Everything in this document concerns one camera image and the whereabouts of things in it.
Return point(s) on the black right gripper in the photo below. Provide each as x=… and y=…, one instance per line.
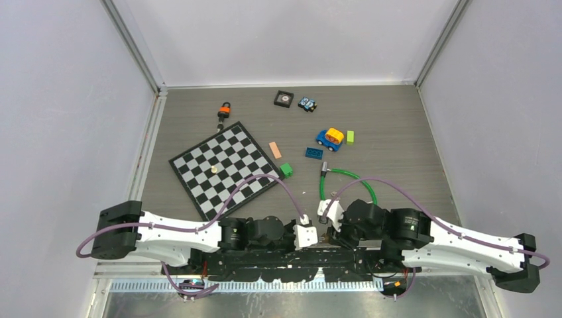
x=341, y=236

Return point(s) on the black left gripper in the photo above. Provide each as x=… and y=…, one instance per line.
x=290, y=228

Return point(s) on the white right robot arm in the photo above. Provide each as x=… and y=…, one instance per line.
x=410, y=239

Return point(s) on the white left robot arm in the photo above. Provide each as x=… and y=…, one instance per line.
x=127, y=229

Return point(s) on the green toy brick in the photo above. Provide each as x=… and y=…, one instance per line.
x=287, y=170

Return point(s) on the blue toy brick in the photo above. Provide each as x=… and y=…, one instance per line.
x=314, y=153

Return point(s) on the small wooden block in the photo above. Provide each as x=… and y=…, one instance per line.
x=275, y=150

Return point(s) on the black white chessboard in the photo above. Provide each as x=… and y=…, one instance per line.
x=237, y=156

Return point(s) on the blue yellow toy car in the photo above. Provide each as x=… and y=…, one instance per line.
x=330, y=138

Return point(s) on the lime green block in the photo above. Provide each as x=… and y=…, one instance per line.
x=350, y=137

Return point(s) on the blue owl toy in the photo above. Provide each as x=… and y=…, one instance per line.
x=308, y=105

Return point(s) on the orange black padlock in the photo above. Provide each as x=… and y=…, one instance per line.
x=224, y=111

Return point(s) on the black square box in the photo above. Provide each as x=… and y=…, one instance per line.
x=283, y=99

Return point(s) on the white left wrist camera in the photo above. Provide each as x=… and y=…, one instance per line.
x=305, y=233

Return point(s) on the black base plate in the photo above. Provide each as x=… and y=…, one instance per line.
x=337, y=264

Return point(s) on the aluminium frame rail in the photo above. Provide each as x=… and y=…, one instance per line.
x=136, y=266

